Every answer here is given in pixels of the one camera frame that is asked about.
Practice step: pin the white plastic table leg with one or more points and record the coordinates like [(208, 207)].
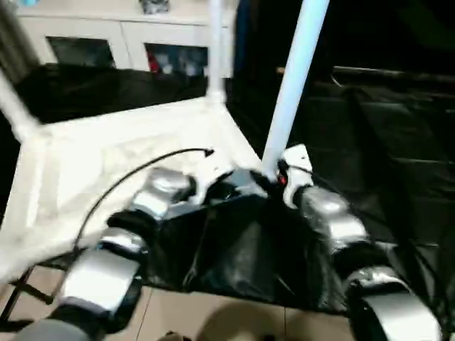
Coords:
[(16, 106), (217, 49), (295, 81)]

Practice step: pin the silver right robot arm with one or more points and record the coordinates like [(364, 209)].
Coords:
[(334, 220)]

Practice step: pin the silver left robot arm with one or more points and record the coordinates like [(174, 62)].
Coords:
[(99, 270)]

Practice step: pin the black plastic mat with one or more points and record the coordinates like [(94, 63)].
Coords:
[(373, 160)]

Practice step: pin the black box with gold label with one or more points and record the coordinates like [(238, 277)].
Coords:
[(263, 35)]

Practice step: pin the white glass-door cabinet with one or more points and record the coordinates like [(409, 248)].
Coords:
[(124, 32)]

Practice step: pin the dark grey bundle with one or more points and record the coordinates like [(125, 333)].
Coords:
[(155, 5)]

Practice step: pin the grey curtain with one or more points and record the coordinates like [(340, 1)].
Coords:
[(16, 42)]

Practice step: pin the black metal table frame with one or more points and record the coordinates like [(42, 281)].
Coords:
[(28, 291)]

